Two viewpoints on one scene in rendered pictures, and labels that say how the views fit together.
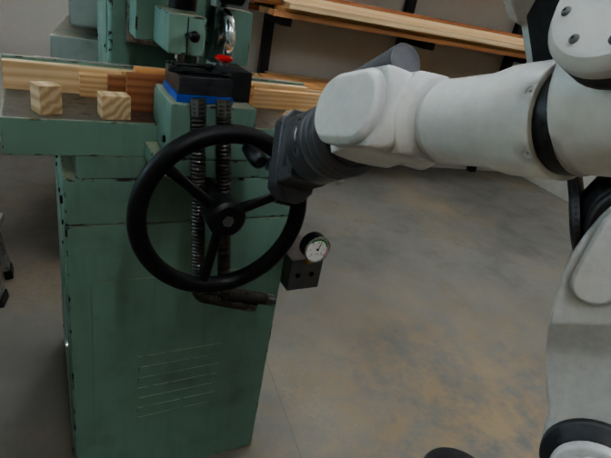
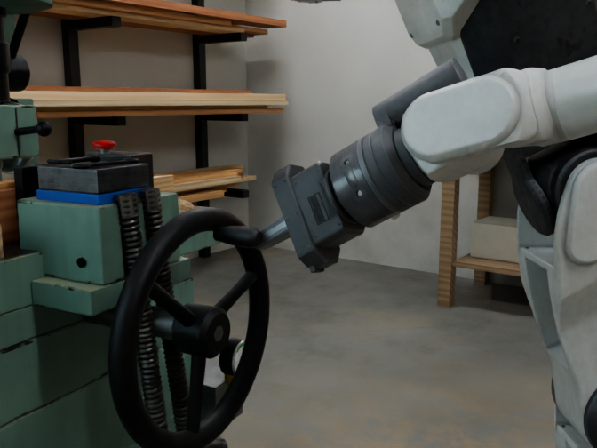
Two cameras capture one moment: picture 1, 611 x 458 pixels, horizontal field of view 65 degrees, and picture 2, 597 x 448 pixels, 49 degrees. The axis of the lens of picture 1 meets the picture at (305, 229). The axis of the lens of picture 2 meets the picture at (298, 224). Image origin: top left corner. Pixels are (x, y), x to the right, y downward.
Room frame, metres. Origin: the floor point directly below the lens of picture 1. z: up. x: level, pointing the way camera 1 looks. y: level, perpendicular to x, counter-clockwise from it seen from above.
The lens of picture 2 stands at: (-0.01, 0.41, 1.07)
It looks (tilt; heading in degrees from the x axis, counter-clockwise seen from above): 11 degrees down; 329
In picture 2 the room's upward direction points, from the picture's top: straight up
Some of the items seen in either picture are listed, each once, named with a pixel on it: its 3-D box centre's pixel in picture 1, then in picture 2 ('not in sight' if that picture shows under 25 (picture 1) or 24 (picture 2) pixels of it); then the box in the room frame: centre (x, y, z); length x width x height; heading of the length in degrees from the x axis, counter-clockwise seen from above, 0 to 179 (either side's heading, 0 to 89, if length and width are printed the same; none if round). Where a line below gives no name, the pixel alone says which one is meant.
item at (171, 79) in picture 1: (209, 79); (103, 172); (0.81, 0.20, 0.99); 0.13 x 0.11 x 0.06; 121
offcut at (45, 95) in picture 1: (45, 97); not in sight; (0.75, 0.44, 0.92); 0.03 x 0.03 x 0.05; 54
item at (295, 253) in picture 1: (295, 261); (202, 393); (0.99, 0.01, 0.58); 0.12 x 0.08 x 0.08; 31
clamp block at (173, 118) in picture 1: (202, 122); (101, 231); (0.81, 0.21, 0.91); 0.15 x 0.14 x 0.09; 121
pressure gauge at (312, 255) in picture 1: (313, 249); (234, 362); (0.93, -0.02, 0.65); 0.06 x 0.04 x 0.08; 121
